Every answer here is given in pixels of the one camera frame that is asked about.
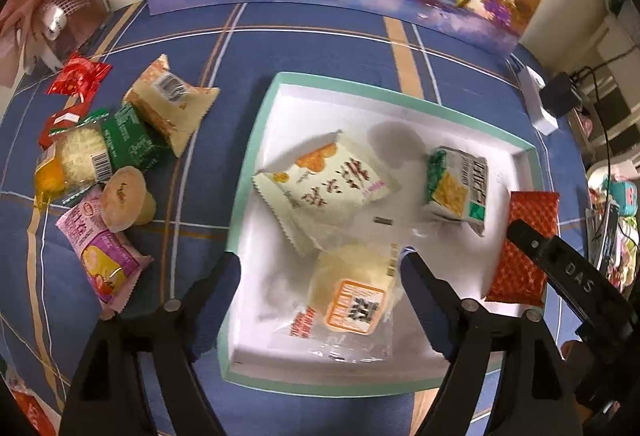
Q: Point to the orange jelly cup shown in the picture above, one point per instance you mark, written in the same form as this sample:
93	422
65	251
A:
50	178

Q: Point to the cream packet orange print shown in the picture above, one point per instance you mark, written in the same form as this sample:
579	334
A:
325	186

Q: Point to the dark green snack packet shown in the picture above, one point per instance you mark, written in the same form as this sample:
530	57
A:
131	143

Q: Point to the shiny red candy packet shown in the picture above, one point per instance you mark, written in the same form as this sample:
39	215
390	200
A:
75	78

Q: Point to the pink snack packet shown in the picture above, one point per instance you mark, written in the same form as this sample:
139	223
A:
100	261

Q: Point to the teal patterned pouch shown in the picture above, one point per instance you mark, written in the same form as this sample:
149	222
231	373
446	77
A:
622	193

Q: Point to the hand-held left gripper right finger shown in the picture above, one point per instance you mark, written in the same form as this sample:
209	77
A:
417	286

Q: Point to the yellow packet with barcode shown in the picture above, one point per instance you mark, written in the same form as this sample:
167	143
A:
165	110

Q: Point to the black power adapter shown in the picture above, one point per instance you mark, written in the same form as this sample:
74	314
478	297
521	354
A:
562	93

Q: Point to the clear round pastry packet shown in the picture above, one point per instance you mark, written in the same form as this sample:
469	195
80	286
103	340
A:
350	288

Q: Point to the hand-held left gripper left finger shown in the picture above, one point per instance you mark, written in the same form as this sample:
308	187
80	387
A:
229	281

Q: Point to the white ribbon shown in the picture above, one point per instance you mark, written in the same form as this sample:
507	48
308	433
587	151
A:
57	15

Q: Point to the red wrapped box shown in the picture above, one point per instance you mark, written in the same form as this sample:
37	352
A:
52	123

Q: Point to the red quilted snack packet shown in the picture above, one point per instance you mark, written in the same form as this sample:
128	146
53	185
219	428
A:
520	266

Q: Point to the green white cracker packet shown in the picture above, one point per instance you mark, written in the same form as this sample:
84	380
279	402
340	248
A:
457	191

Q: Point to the white power strip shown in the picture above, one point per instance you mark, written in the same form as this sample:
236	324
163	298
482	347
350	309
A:
535	100

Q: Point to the blue plaid tablecloth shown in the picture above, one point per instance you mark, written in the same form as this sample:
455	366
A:
325	45

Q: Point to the pale jelly cup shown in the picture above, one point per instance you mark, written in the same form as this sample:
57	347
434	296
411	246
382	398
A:
122	198

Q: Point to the red white packet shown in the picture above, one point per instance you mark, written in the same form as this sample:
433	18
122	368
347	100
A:
27	411

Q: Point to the glass vase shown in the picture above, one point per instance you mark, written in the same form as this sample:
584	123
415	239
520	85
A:
85	30

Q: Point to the white tray box teal rim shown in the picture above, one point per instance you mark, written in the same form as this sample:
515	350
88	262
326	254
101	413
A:
300	125

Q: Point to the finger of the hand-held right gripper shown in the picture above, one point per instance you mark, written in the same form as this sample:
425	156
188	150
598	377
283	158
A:
560	261

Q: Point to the clear rice cake packet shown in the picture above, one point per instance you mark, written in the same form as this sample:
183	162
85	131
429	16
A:
80	153

